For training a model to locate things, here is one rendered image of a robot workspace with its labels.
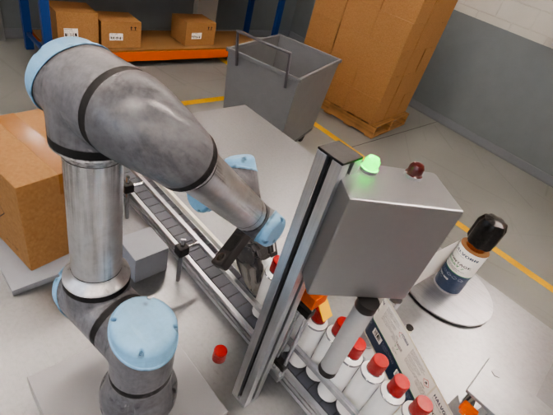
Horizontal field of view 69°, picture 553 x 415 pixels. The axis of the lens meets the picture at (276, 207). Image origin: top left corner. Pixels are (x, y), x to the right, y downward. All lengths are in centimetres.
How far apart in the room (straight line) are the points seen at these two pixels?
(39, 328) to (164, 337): 45
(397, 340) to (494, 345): 45
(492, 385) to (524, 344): 59
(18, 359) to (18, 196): 36
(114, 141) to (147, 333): 36
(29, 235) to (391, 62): 358
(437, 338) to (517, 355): 25
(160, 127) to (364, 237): 30
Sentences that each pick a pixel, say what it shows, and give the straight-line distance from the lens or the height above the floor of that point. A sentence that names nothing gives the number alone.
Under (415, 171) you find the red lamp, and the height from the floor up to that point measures 149.
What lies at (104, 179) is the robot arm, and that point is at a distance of 63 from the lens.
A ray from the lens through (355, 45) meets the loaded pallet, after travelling 434.
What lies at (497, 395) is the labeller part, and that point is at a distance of 89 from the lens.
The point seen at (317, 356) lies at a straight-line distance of 97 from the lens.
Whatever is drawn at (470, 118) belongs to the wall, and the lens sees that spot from 543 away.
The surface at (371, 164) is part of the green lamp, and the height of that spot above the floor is 149.
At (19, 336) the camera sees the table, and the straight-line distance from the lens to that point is 112.
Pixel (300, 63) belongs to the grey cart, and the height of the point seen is 64.
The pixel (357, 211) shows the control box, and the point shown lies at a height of 146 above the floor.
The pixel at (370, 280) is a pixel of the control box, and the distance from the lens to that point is 63.
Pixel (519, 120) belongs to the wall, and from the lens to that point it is 526.
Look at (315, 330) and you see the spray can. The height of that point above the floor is 104.
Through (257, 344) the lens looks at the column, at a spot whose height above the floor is 105.
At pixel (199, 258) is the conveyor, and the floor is 88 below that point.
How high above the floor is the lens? 174
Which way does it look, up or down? 37 degrees down
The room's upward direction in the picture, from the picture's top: 17 degrees clockwise
